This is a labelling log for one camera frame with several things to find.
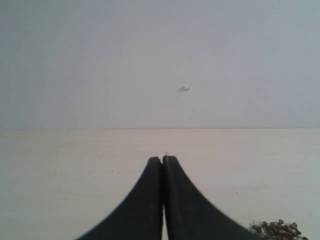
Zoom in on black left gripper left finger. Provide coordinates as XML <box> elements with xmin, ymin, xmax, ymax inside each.
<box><xmin>79</xmin><ymin>156</ymin><xmax>163</xmax><ymax>240</ymax></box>

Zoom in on brown beans and crumbs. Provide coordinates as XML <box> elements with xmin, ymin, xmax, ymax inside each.
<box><xmin>248</xmin><ymin>218</ymin><xmax>309</xmax><ymax>240</ymax></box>

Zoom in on small white wall hook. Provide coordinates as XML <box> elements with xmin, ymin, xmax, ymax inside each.
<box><xmin>179</xmin><ymin>85</ymin><xmax>192</xmax><ymax>92</ymax></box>

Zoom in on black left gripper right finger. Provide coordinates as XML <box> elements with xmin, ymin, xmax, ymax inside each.
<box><xmin>162</xmin><ymin>155</ymin><xmax>262</xmax><ymax>240</ymax></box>

